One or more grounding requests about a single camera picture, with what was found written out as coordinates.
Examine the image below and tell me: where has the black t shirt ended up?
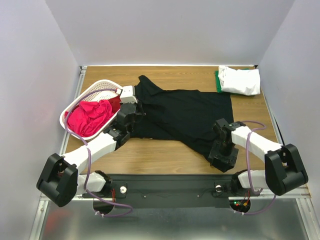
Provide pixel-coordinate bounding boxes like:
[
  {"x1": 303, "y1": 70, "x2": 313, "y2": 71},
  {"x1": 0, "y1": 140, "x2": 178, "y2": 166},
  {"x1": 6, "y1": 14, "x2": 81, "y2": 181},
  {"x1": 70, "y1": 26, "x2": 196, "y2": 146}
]
[{"x1": 131, "y1": 75, "x2": 234, "y2": 158}]

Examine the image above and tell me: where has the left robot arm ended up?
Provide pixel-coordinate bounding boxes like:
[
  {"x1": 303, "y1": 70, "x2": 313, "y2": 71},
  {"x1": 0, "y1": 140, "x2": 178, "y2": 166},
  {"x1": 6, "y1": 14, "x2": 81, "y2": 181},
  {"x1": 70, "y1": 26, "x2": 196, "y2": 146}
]
[{"x1": 36, "y1": 102, "x2": 145, "y2": 207}]

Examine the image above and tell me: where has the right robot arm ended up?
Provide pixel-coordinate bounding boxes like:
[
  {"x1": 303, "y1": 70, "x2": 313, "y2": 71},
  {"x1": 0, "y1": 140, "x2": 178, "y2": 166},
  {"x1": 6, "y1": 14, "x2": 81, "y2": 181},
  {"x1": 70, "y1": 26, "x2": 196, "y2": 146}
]
[{"x1": 208, "y1": 118, "x2": 309, "y2": 196}]

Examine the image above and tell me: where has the dark red t shirt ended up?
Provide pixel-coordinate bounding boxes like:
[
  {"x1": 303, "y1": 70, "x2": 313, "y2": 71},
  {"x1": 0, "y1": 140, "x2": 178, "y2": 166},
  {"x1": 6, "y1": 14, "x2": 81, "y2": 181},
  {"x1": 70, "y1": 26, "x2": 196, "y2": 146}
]
[{"x1": 108, "y1": 96, "x2": 121, "y2": 114}]

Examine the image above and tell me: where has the pink t shirt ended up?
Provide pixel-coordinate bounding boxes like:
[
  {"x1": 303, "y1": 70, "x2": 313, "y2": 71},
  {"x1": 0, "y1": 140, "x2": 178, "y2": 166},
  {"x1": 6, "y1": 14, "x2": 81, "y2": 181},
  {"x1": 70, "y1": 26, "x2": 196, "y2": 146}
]
[{"x1": 67, "y1": 100, "x2": 114, "y2": 138}]

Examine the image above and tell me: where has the white perforated plastic basket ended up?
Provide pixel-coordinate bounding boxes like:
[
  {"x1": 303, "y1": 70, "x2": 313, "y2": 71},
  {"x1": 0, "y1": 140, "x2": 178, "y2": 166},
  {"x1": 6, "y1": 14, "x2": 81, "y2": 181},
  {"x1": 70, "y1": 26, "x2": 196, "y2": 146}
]
[{"x1": 59, "y1": 79, "x2": 123, "y2": 141}]

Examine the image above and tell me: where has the green folded t shirt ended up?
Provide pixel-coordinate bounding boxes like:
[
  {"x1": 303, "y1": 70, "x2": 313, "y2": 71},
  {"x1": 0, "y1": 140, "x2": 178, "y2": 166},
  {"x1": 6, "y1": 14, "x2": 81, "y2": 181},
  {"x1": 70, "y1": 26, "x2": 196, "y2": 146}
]
[{"x1": 214, "y1": 65, "x2": 250, "y2": 95}]

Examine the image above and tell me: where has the white folded t shirt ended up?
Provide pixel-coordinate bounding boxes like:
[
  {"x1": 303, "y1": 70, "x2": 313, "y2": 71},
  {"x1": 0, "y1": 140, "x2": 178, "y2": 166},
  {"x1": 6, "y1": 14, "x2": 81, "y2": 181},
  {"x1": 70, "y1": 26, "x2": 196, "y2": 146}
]
[{"x1": 217, "y1": 65, "x2": 261, "y2": 96}]

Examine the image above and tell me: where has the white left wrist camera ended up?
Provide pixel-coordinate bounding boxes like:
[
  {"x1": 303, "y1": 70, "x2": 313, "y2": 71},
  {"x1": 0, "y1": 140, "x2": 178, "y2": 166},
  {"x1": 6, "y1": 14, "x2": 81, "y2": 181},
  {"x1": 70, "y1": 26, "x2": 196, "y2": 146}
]
[{"x1": 119, "y1": 85, "x2": 138, "y2": 104}]

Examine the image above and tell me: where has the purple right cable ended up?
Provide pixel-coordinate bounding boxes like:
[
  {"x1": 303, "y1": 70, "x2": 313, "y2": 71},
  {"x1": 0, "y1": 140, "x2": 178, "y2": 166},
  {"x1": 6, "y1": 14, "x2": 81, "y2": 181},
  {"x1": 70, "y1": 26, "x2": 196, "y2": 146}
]
[{"x1": 233, "y1": 120, "x2": 277, "y2": 216}]

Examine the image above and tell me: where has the purple cable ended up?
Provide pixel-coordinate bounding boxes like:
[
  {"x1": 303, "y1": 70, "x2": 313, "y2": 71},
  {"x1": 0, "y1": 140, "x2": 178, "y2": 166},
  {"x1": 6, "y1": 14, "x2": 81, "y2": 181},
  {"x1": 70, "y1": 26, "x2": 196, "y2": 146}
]
[
  {"x1": 63, "y1": 87, "x2": 133, "y2": 218},
  {"x1": 233, "y1": 120, "x2": 277, "y2": 216}
]

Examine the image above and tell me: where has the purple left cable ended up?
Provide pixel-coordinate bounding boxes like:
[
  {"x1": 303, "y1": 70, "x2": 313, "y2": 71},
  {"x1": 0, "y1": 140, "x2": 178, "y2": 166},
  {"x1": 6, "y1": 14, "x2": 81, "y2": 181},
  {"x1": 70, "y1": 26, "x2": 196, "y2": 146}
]
[{"x1": 63, "y1": 87, "x2": 133, "y2": 218}]

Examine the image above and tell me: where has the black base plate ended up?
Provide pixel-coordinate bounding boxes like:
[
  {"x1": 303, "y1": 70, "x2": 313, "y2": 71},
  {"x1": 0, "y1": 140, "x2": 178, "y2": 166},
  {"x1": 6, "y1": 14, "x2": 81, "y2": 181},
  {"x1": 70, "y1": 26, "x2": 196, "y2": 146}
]
[{"x1": 97, "y1": 174, "x2": 248, "y2": 209}]

